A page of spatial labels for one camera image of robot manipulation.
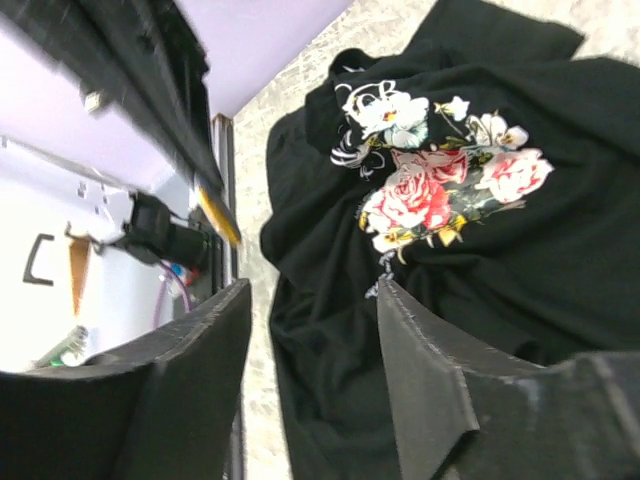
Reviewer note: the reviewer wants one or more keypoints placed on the aluminium rail frame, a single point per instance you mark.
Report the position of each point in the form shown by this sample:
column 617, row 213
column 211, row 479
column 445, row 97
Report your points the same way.
column 224, row 149

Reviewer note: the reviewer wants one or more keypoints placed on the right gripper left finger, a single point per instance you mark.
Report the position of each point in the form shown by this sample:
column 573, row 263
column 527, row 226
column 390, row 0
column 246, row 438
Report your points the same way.
column 158, row 407

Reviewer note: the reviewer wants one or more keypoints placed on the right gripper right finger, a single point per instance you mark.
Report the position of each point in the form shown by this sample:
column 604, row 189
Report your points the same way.
column 462, row 409

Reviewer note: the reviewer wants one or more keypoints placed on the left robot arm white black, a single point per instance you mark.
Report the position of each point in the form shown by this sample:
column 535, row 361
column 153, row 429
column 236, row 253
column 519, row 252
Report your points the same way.
column 104, row 120

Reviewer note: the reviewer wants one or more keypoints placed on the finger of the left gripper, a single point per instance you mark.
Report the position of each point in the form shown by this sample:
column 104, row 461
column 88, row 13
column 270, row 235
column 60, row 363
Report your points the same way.
column 144, row 56

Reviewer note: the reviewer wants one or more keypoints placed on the black printed t-shirt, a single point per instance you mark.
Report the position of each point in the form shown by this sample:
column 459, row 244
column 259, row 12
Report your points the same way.
column 484, row 169

